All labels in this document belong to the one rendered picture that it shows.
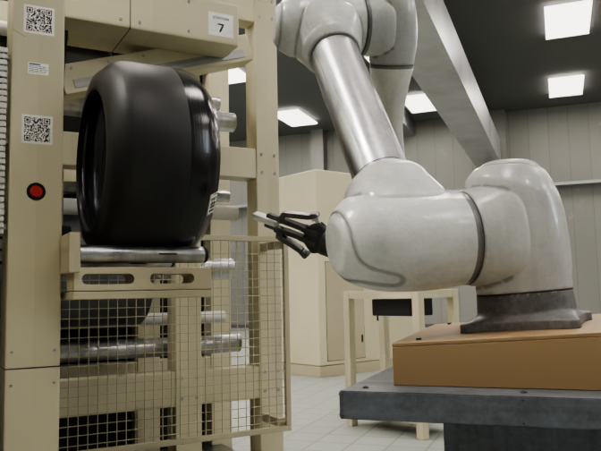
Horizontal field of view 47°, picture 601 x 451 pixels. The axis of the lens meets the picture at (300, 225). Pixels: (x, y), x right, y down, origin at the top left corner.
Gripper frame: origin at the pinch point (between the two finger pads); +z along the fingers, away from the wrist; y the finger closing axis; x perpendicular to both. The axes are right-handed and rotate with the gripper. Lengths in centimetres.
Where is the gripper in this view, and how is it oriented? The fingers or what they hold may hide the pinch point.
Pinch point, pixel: (266, 218)
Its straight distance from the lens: 178.9
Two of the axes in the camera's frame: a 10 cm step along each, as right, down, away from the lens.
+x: 3.6, -2.6, 9.0
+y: -2.2, 9.1, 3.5
